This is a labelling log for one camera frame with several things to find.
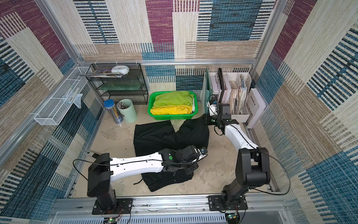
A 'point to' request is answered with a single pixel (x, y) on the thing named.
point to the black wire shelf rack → (120, 82)
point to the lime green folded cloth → (183, 98)
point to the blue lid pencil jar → (109, 105)
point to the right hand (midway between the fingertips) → (202, 115)
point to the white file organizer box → (231, 88)
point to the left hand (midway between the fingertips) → (196, 160)
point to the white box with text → (256, 105)
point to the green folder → (208, 90)
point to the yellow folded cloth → (171, 109)
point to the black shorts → (153, 138)
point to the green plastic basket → (195, 110)
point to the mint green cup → (127, 108)
